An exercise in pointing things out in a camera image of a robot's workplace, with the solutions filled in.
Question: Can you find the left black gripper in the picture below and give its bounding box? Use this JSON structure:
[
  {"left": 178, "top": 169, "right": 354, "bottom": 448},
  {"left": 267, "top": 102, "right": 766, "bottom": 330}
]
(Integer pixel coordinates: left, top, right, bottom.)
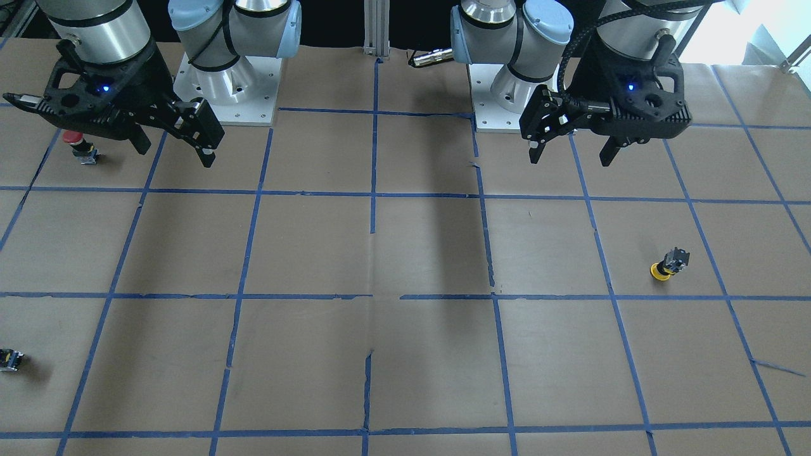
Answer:
[{"left": 519, "top": 34, "right": 692, "bottom": 167}]

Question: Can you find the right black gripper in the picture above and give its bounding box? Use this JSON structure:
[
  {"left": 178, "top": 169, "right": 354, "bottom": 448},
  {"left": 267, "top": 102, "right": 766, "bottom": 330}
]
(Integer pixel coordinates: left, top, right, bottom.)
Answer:
[{"left": 3, "top": 39, "right": 225, "bottom": 168}]

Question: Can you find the yellow push button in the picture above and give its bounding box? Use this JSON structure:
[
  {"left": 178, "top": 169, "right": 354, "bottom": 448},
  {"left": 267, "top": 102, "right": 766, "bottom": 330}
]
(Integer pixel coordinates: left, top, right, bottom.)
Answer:
[{"left": 651, "top": 246, "right": 690, "bottom": 282}]

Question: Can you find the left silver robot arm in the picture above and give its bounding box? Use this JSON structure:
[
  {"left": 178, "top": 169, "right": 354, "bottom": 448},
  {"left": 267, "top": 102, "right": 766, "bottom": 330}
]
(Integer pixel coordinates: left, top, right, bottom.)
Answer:
[{"left": 450, "top": 1, "right": 708, "bottom": 167}]

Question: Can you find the red push button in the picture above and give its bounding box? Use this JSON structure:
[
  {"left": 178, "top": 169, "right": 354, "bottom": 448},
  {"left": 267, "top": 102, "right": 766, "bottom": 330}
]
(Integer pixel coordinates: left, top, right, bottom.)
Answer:
[{"left": 61, "top": 130, "right": 99, "bottom": 165}]

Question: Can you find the green push button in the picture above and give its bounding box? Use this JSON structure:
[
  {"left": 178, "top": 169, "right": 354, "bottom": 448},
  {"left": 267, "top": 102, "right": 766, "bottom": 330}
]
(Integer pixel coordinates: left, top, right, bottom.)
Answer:
[{"left": 0, "top": 348, "right": 25, "bottom": 372}]

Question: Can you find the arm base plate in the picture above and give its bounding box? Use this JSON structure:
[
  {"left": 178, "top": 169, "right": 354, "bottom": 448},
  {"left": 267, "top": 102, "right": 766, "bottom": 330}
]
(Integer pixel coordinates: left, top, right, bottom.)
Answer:
[
  {"left": 174, "top": 55, "right": 285, "bottom": 127},
  {"left": 467, "top": 64, "right": 539, "bottom": 133}
]

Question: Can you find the aluminium frame post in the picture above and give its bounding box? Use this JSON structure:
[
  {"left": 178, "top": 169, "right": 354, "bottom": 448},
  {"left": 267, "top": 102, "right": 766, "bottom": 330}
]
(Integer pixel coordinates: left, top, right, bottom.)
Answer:
[{"left": 363, "top": 0, "right": 390, "bottom": 60}]

